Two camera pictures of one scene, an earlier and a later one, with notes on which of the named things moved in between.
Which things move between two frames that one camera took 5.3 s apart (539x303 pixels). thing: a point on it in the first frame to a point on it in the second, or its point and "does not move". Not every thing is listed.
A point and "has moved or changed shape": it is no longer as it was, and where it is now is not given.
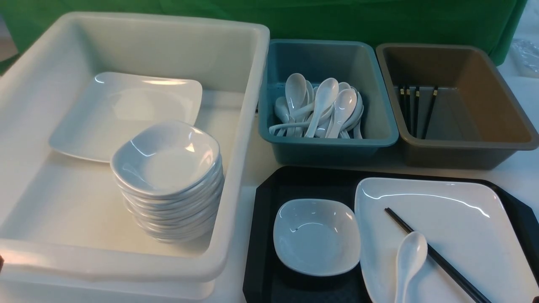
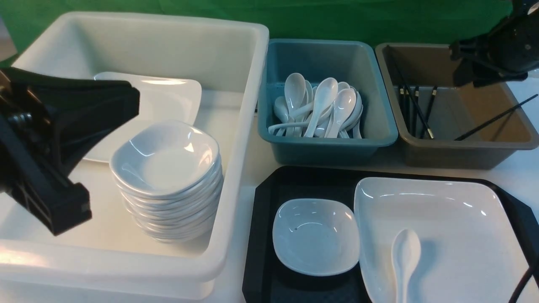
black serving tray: x=265 y=281 does not move
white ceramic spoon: x=412 y=251 has moved or changed shape
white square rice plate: x=468 y=224 does not move
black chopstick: x=470 y=288 to x=500 y=115
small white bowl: x=316 y=237 does not move
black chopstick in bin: x=416 y=111 does not move
